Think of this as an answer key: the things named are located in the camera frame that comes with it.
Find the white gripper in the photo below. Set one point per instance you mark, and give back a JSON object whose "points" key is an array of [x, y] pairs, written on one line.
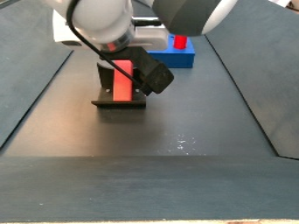
{"points": [[152, 37]]}

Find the red rectangular block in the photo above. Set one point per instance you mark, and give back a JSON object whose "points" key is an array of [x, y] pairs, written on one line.
{"points": [[123, 85]]}

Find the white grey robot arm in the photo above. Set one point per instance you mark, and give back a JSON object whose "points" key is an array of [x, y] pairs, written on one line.
{"points": [[110, 24]]}

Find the blue shape sorting board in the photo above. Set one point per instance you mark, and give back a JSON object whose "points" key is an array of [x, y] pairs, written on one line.
{"points": [[176, 58]]}

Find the black curved fixture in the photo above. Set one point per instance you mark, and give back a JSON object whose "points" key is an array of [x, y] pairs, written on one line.
{"points": [[105, 100]]}

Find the red hexagonal peg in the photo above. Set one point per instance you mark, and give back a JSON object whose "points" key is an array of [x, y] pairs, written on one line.
{"points": [[180, 42]]}

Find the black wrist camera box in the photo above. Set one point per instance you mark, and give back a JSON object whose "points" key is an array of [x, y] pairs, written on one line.
{"points": [[156, 75]]}

